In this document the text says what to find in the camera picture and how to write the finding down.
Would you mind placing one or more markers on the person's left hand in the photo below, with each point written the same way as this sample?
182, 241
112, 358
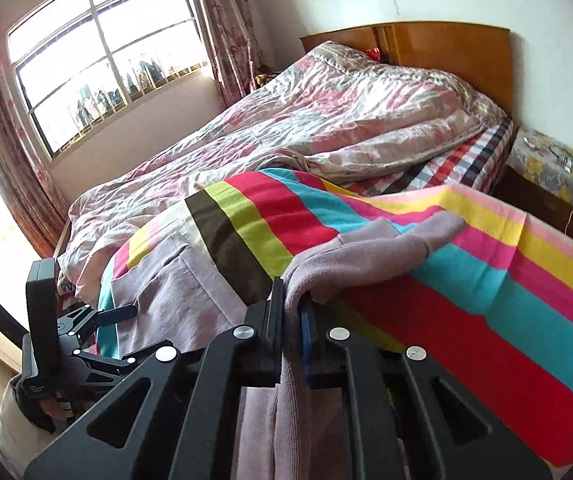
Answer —
56, 408

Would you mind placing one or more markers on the person's left forearm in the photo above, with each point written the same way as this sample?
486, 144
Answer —
16, 430

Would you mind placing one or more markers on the small red object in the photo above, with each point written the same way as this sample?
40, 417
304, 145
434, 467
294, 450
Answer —
374, 52

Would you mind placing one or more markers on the barred window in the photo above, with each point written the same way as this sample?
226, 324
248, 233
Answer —
66, 85

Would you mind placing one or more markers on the wooden bed headboard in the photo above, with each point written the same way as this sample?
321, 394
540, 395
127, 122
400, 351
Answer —
446, 50

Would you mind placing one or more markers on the wooden nightstand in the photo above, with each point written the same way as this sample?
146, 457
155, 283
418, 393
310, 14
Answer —
531, 202

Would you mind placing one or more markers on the pink floral curtain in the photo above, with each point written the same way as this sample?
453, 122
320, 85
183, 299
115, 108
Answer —
231, 25
11, 160

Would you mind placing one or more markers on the multicolour striped blanket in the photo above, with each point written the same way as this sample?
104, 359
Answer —
466, 320

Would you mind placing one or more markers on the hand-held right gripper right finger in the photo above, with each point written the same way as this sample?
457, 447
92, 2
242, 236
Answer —
308, 342

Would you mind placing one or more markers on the red checked bed sheet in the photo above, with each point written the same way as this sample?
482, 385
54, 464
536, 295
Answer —
456, 160

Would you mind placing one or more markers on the pink floral quilt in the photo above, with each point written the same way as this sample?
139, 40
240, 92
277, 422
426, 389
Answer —
266, 125

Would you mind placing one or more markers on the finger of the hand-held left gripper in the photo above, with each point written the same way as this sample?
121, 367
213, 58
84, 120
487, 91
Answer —
116, 314
104, 366

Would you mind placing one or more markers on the nightstand with floral cloth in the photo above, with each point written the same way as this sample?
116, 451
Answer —
541, 160

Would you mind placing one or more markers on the mauve fleece pants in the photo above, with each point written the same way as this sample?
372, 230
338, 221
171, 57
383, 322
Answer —
366, 255

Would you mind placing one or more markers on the wooden bed frame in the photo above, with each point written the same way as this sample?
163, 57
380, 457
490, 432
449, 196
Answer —
62, 241

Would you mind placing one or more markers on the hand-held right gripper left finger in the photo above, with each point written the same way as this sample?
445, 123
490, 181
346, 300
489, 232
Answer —
271, 332

